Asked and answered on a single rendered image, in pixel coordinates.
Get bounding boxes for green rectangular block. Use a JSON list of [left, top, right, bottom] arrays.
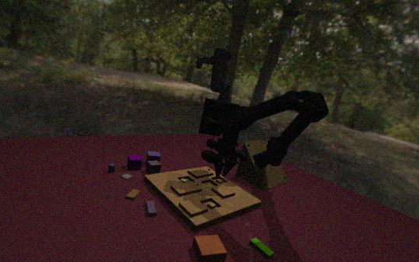
[[249, 237, 274, 260]]

